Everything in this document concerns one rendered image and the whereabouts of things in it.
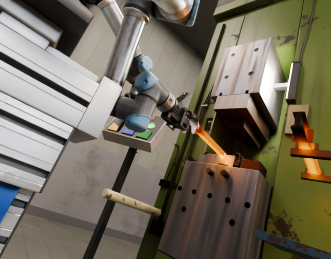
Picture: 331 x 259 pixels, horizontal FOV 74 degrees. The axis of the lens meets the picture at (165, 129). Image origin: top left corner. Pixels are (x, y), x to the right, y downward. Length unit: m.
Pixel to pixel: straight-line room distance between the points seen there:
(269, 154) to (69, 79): 1.46
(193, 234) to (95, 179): 3.08
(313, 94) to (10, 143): 1.32
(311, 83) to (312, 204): 0.64
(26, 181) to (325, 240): 1.04
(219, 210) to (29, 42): 0.90
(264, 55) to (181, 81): 3.86
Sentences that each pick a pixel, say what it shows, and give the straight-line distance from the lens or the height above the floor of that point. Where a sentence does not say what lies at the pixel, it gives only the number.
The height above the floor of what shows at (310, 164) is 0.92.
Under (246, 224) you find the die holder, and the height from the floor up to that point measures 0.69.
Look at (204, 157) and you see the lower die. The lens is 1.22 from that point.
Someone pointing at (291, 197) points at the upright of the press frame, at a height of 0.87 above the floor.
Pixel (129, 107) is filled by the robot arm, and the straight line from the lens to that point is 0.70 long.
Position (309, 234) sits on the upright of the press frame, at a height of 0.74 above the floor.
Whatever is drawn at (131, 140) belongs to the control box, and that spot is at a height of 0.95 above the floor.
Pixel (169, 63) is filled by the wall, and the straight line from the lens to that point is 5.14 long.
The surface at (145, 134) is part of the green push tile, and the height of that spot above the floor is 1.00.
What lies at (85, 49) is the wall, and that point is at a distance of 4.36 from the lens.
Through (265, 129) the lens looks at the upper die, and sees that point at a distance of 1.55.
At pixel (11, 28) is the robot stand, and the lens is 0.35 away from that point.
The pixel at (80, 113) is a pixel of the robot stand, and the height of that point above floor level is 0.70.
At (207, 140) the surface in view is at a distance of 1.04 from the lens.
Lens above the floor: 0.62
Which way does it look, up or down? 20 degrees up
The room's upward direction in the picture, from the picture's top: 20 degrees clockwise
